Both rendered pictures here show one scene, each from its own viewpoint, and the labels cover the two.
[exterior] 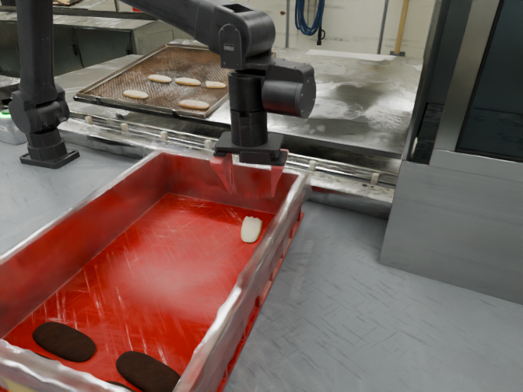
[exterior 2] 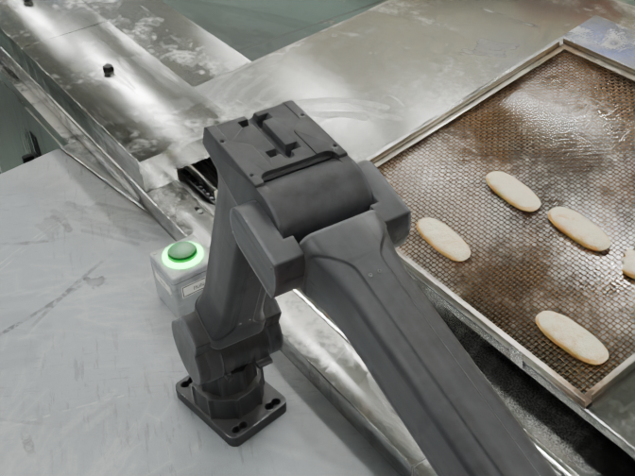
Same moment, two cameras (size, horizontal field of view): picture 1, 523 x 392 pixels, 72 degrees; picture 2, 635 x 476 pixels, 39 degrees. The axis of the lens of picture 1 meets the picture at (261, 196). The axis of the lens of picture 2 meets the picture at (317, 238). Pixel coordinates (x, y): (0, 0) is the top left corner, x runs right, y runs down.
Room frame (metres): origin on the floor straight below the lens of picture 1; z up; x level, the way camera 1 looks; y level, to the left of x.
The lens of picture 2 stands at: (0.29, 0.06, 1.64)
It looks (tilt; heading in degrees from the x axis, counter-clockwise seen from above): 38 degrees down; 32
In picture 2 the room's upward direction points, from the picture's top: 4 degrees counter-clockwise
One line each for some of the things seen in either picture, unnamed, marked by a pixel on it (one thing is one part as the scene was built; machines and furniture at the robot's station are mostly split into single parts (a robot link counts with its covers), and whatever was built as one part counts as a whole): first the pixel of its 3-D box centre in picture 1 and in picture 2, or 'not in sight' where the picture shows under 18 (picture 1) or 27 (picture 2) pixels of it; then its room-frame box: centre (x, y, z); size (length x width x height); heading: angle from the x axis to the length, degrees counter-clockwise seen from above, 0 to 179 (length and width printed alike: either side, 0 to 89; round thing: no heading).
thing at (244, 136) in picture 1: (249, 129); not in sight; (0.54, 0.02, 1.02); 0.10 x 0.07 x 0.07; 80
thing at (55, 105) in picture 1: (43, 116); (232, 341); (0.85, 0.53, 0.94); 0.09 x 0.05 x 0.10; 59
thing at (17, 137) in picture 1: (18, 132); (190, 285); (0.99, 0.70, 0.84); 0.08 x 0.08 x 0.11; 64
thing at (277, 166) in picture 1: (265, 170); not in sight; (0.54, -0.01, 0.95); 0.07 x 0.07 x 0.09; 80
